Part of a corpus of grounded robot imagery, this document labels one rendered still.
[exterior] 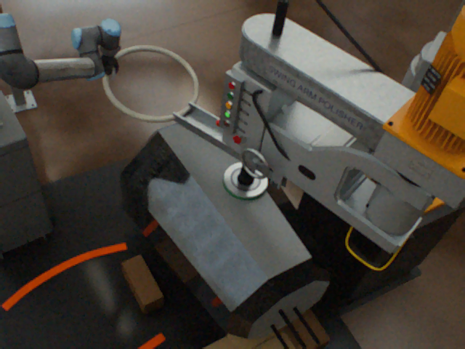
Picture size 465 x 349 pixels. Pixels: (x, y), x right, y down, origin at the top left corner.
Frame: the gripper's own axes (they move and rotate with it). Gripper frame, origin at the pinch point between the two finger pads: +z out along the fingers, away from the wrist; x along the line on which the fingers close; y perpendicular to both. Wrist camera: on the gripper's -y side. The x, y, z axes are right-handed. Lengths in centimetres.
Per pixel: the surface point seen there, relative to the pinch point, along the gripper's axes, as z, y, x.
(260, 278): -7, 82, 99
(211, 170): 3, 32, 66
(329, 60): -90, 34, 86
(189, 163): 6, 31, 55
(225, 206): -1, 51, 77
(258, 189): -5, 39, 89
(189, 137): 9, 14, 50
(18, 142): 16, 45, -27
